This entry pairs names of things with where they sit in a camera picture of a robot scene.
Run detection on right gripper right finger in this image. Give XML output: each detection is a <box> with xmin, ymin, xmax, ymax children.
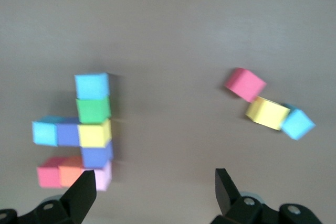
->
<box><xmin>209</xmin><ymin>168</ymin><xmax>324</xmax><ymax>224</ymax></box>

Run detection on blue foam cube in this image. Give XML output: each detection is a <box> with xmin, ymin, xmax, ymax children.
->
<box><xmin>31</xmin><ymin>115</ymin><xmax>63</xmax><ymax>146</ymax></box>
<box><xmin>279</xmin><ymin>103</ymin><xmax>317</xmax><ymax>141</ymax></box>
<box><xmin>73</xmin><ymin>72</ymin><xmax>110</xmax><ymax>100</ymax></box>

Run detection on red foam cube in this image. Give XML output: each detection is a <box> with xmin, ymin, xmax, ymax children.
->
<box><xmin>223</xmin><ymin>67</ymin><xmax>267</xmax><ymax>103</ymax></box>
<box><xmin>36</xmin><ymin>156</ymin><xmax>65</xmax><ymax>188</ymax></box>

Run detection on purple foam cube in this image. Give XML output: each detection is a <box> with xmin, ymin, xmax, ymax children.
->
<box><xmin>80</xmin><ymin>141</ymin><xmax>114</xmax><ymax>169</ymax></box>
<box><xmin>56</xmin><ymin>122</ymin><xmax>81</xmax><ymax>147</ymax></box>

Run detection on brown table mat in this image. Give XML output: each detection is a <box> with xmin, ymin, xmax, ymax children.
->
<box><xmin>0</xmin><ymin>0</ymin><xmax>336</xmax><ymax>224</ymax></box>

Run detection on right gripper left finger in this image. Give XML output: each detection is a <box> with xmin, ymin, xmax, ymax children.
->
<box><xmin>0</xmin><ymin>170</ymin><xmax>97</xmax><ymax>224</ymax></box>

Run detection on pink foam cube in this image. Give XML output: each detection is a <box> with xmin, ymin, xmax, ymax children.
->
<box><xmin>93</xmin><ymin>160</ymin><xmax>113</xmax><ymax>192</ymax></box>

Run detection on yellow foam cube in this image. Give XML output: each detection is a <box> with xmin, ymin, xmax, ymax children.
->
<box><xmin>78</xmin><ymin>118</ymin><xmax>112</xmax><ymax>148</ymax></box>
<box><xmin>245</xmin><ymin>96</ymin><xmax>291</xmax><ymax>132</ymax></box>

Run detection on orange foam cube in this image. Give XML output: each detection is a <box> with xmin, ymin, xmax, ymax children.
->
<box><xmin>58</xmin><ymin>155</ymin><xmax>88</xmax><ymax>188</ymax></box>

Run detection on green foam cube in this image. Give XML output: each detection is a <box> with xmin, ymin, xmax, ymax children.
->
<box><xmin>75</xmin><ymin>96</ymin><xmax>112</xmax><ymax>124</ymax></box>

